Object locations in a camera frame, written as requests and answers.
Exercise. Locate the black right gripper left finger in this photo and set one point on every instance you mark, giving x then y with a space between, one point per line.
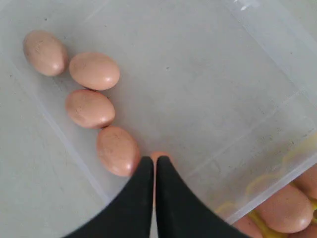
129 215

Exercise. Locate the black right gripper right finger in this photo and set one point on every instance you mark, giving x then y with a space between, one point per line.
180 213

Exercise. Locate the brown egg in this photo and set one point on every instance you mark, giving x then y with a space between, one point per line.
287 211
307 182
248 227
89 109
309 232
118 151
94 70
154 156
45 52

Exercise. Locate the clear plastic bin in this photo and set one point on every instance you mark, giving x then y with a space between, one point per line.
227 87

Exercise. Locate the yellow plastic egg tray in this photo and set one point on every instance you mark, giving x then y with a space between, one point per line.
273 188

